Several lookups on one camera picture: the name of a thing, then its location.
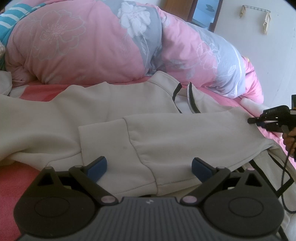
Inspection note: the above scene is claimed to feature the white cloth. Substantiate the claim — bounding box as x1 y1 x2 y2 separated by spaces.
0 70 13 96

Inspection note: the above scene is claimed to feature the pink floral bed sheet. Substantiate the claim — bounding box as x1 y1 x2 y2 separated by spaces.
0 79 296 241

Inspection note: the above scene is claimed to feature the person's right hand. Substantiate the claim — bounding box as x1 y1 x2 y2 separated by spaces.
283 127 296 163

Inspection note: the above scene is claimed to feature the teal striped cloth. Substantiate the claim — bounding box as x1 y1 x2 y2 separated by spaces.
0 0 53 45

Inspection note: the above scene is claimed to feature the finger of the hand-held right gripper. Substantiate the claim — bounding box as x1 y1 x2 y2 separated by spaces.
260 105 289 118
248 117 285 132

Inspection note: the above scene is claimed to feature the wall hook rack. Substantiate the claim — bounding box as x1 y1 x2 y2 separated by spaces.
239 5 273 36

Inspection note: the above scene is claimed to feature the beige hooded jacket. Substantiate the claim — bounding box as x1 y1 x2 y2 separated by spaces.
0 71 290 202

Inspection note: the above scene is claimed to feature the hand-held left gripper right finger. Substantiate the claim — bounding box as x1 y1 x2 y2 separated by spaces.
180 158 264 205

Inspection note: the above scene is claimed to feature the pink grey floral quilt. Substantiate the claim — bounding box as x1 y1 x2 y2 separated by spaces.
5 0 264 105

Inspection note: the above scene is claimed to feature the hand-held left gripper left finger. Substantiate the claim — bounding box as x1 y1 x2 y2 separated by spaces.
36 156 117 205

